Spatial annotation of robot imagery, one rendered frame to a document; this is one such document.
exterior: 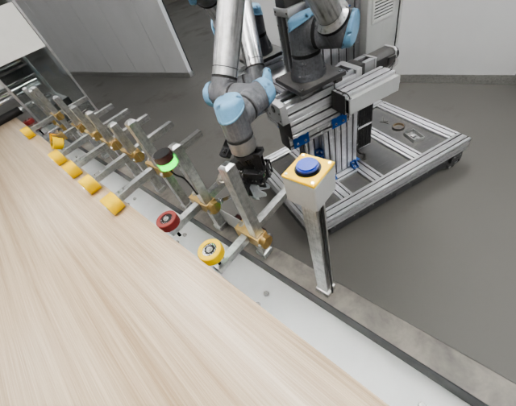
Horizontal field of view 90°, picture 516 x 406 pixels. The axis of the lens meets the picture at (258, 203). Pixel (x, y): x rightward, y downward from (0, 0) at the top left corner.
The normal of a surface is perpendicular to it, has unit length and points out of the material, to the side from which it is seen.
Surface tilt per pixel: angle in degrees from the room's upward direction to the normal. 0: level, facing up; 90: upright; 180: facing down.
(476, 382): 0
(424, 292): 0
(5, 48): 90
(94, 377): 0
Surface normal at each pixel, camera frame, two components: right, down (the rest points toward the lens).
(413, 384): -0.25, -0.65
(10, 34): 0.74, 0.35
